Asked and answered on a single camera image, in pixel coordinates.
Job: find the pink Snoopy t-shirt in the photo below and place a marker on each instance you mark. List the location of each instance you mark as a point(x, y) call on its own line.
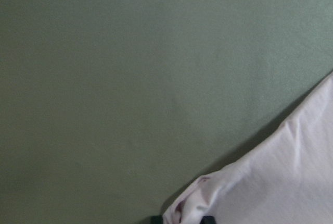
point(285, 179)

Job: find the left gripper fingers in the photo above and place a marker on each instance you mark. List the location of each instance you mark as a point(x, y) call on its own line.
point(205, 220)

